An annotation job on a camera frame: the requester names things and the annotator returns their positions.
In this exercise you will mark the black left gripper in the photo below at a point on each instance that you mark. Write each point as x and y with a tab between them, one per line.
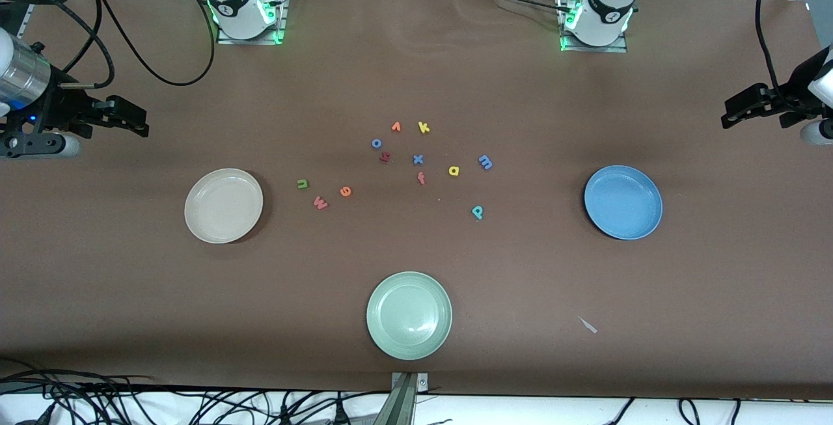
783	100

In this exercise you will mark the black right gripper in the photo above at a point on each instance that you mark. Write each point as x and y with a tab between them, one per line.
60	108

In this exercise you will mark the red foam letter w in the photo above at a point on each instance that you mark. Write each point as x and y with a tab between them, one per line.
320	203

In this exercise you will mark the blue foam letter m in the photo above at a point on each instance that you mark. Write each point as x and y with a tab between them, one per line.
485	162

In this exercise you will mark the teal foam letter p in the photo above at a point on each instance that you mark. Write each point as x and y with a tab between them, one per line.
477	212

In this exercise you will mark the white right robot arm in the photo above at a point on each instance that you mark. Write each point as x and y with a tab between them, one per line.
234	2

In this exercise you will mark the beige brown plate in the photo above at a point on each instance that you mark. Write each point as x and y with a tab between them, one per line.
223	207

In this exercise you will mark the blue plate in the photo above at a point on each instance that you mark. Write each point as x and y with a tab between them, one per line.
623	202

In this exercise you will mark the white paper scrap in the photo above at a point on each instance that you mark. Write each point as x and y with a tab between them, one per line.
589	326

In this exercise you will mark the brown table cover sheet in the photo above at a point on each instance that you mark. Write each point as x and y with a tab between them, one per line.
416	249

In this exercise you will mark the pale green plate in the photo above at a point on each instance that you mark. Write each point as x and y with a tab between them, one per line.
409	315

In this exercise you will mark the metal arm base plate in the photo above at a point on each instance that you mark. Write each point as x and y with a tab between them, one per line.
224	38
618	47

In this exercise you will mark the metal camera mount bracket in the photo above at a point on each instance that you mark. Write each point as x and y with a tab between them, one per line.
403	405

